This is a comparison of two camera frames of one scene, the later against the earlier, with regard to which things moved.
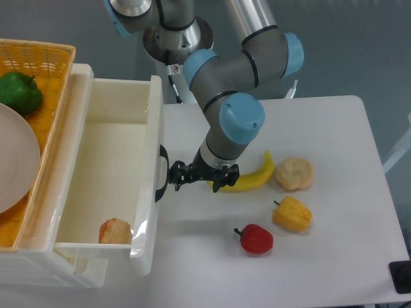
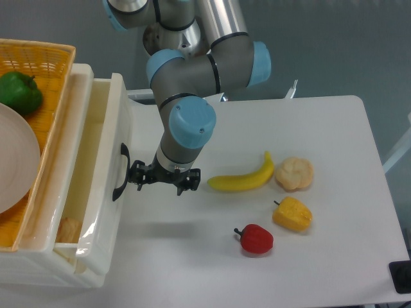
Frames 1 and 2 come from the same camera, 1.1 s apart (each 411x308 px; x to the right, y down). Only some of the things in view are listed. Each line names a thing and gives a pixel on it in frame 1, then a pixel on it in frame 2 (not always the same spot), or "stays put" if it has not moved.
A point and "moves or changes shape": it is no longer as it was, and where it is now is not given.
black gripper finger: (179, 174) -> (138, 173)
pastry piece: (114, 231) -> (69, 230)
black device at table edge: (401, 274) stays put
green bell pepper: (20, 92) stays put
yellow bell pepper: (291, 215) stays put
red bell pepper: (255, 239) stays put
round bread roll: (294, 174) stays put
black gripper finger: (228, 177) -> (192, 181)
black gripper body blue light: (200, 169) -> (157, 173)
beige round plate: (20, 158) stays put
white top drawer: (117, 176) moves or changes shape
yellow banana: (250, 180) stays put
